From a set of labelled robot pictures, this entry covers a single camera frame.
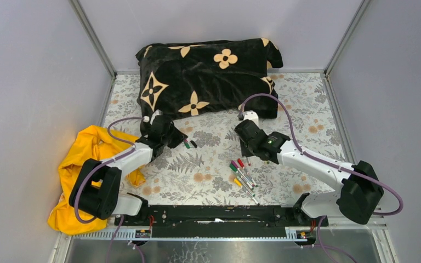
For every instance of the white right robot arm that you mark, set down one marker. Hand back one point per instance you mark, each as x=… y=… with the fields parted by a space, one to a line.
x=353 y=195

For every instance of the green cap marker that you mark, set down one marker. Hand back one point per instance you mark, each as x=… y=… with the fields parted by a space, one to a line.
x=234 y=169

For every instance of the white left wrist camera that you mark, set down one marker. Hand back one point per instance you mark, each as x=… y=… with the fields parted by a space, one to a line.
x=150 y=119

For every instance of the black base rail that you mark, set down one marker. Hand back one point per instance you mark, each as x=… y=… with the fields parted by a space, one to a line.
x=212 y=221

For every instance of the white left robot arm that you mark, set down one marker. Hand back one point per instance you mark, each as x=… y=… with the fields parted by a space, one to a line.
x=96 y=193

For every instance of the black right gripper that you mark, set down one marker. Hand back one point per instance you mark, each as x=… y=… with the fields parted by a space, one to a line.
x=244 y=151

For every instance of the black floral pillow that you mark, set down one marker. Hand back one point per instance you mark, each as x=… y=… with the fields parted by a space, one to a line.
x=189 y=79

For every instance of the yellow cloth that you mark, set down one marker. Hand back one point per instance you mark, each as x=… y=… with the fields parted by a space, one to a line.
x=91 y=142

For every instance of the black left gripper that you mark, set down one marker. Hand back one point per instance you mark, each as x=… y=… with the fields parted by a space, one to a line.
x=179 y=136

